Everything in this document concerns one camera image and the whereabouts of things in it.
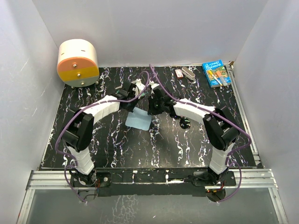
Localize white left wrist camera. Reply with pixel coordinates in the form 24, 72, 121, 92
132, 79, 145, 96

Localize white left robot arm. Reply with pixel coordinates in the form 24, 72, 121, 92
61, 79, 146, 186

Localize yellow white marker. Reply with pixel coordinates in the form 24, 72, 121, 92
208, 70, 222, 86

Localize orange grey marker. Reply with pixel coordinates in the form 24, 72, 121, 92
216, 71, 228, 86

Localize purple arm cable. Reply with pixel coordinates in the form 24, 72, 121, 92
55, 70, 150, 203
149, 63, 252, 203

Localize black sunglasses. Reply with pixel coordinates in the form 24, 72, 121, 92
169, 113, 191, 129

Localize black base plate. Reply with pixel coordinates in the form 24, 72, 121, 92
68, 168, 237, 199

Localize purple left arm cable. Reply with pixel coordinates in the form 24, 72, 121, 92
55, 70, 150, 203

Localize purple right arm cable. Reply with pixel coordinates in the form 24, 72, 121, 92
149, 63, 252, 203

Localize small red white box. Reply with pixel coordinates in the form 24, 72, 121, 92
175, 69, 184, 79

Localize light blue cleaning cloth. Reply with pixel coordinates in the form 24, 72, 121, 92
125, 107, 152, 131

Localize blue paperback book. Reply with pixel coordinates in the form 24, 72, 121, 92
202, 60, 231, 88

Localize round mini drawer cabinet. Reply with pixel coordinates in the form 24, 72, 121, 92
57, 39, 100, 88

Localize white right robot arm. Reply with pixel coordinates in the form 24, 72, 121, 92
148, 84, 240, 185

